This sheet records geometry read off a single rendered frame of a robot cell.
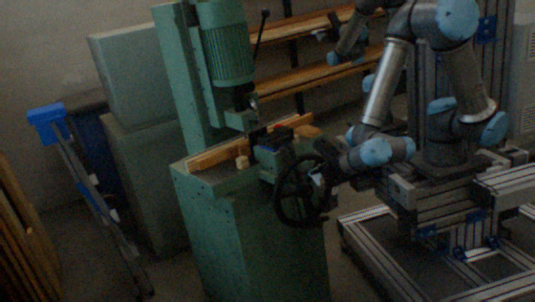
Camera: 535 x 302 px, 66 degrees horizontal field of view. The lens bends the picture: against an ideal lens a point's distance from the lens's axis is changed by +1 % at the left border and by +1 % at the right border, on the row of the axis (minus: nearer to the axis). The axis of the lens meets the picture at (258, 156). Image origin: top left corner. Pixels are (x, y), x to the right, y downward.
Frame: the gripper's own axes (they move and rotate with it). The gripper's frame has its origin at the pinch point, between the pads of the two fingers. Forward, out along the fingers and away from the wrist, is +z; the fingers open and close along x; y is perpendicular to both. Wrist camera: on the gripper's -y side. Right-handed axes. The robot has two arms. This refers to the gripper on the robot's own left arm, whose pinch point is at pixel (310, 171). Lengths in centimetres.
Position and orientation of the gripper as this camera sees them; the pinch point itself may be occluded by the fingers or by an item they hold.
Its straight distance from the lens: 142.5
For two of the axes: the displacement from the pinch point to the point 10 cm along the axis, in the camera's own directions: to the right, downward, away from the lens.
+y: 4.6, 8.9, -0.5
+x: 7.9, -3.8, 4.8
